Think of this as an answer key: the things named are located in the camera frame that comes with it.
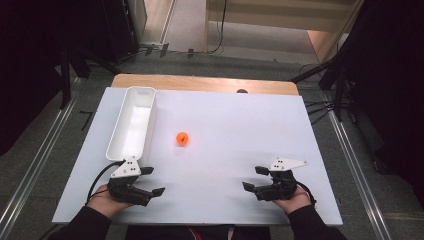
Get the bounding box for person's right hand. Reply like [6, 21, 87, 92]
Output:
[271, 184, 313, 215]

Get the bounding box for black floor cables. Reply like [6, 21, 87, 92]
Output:
[303, 99, 336, 126]

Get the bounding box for white plastic bin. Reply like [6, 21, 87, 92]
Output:
[105, 86, 158, 167]

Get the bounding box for black metal stand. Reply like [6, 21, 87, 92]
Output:
[58, 41, 123, 110]
[289, 56, 349, 124]

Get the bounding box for orange ball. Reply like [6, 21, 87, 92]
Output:
[175, 131, 190, 146]

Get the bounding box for person's left hand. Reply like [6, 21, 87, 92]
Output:
[87, 193, 135, 221]

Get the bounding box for white board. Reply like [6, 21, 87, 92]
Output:
[52, 87, 344, 227]

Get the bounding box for metal floor rail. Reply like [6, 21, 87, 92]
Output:
[0, 78, 81, 236]
[321, 91, 394, 240]

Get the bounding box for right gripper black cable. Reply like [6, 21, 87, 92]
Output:
[295, 181, 318, 206]

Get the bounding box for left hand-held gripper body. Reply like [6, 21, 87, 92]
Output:
[106, 156, 154, 207]

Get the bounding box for black cabinet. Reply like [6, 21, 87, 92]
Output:
[99, 0, 141, 64]

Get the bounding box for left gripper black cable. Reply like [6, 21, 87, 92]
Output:
[85, 160, 126, 205]

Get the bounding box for wooden table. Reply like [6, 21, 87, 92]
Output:
[110, 73, 300, 97]

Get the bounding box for beige wooden furniture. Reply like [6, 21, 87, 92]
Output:
[203, 0, 365, 64]

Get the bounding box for black hanging cable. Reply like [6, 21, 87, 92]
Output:
[205, 0, 229, 55]

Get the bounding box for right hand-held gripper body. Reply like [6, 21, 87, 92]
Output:
[256, 157, 309, 202]

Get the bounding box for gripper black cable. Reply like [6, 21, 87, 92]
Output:
[295, 181, 318, 206]
[85, 160, 126, 205]

